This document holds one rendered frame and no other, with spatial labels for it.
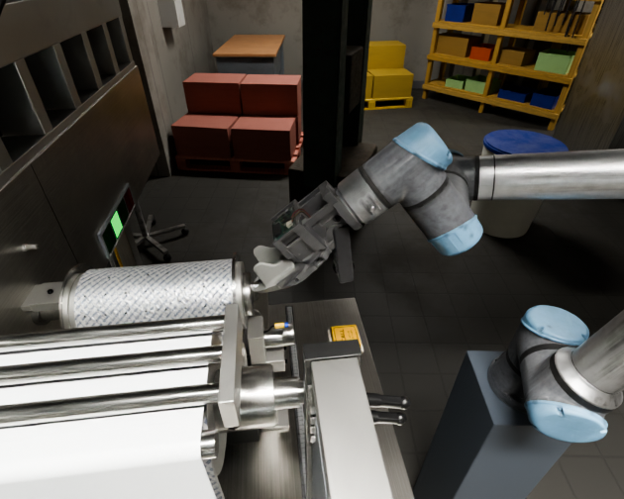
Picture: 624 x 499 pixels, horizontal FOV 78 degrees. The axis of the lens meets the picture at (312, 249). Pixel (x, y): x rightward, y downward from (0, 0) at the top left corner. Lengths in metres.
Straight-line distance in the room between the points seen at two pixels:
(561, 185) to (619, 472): 1.71
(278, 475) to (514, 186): 0.68
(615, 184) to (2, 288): 0.90
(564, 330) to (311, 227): 0.56
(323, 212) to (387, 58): 5.68
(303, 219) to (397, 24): 6.37
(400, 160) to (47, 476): 0.47
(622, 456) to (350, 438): 2.05
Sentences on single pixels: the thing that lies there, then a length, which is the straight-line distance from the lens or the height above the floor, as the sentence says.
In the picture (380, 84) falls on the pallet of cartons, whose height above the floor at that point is 0.33.
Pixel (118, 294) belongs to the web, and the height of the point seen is 1.30.
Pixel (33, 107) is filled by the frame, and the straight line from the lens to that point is 0.86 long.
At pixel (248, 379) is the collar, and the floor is 1.37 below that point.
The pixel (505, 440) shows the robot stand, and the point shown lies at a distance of 1.07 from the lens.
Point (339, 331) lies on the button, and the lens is 1.04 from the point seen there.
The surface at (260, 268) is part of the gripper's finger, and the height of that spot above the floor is 1.33.
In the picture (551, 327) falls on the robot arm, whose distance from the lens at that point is 0.90.
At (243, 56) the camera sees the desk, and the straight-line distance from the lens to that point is 5.18.
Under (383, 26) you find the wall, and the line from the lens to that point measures 6.84.
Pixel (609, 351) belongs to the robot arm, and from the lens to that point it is 0.76.
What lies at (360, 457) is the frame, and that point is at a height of 1.44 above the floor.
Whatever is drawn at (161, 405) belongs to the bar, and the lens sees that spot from 0.32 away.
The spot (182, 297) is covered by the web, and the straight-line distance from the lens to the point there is 0.63.
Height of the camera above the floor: 1.71
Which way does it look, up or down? 37 degrees down
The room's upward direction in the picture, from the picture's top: straight up
